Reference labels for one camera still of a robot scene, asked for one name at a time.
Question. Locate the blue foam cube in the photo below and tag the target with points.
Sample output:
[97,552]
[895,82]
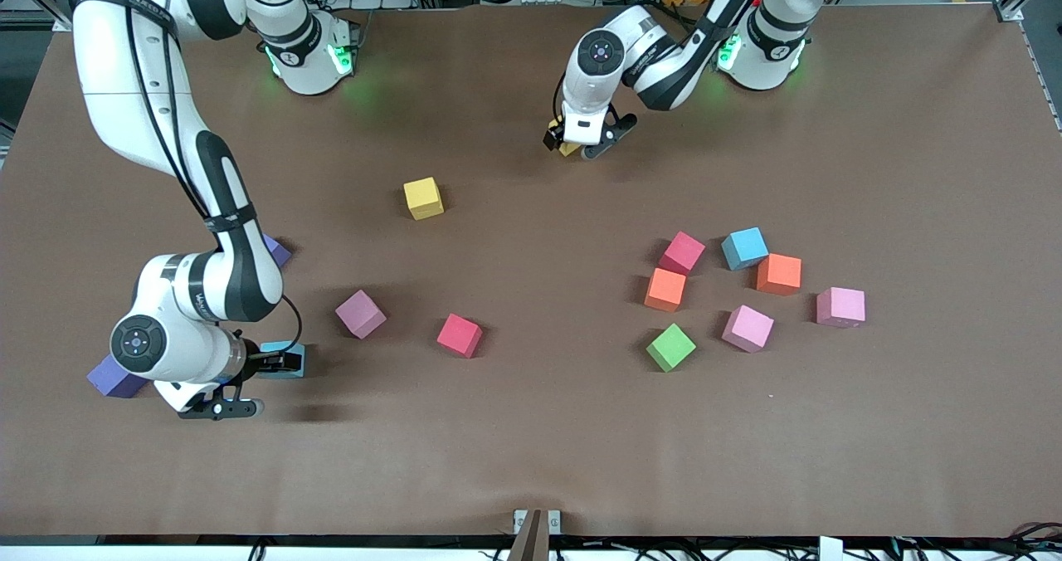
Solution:
[282,345]
[744,247]

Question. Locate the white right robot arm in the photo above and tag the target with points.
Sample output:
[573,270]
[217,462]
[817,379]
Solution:
[141,71]

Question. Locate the paper table cover sheet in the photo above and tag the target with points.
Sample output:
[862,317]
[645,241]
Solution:
[531,428]

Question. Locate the white left camera mount bracket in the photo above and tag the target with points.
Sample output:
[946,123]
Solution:
[585,113]

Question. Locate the red foam cube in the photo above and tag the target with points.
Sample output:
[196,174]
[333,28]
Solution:
[682,252]
[459,334]

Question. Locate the orange foam cube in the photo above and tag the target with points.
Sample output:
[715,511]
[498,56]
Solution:
[779,274]
[664,289]

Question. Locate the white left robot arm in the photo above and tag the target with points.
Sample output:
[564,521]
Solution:
[772,55]

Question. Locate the green foam cube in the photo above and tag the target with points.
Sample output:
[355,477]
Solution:
[670,347]

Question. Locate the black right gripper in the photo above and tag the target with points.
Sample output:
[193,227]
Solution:
[260,363]

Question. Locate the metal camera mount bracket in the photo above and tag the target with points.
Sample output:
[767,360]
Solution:
[539,521]

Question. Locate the purple foam cube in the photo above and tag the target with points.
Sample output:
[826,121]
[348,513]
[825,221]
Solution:
[112,382]
[280,252]

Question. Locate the pink foam cube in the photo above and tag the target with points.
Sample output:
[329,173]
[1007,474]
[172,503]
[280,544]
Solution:
[747,328]
[840,306]
[360,313]

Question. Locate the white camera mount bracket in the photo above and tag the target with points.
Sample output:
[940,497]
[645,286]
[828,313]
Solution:
[178,395]
[585,113]

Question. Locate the yellow foam cube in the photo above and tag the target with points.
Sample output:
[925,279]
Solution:
[423,198]
[567,149]

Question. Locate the white right camera mount bracket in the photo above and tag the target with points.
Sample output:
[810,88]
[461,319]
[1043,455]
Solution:
[178,395]

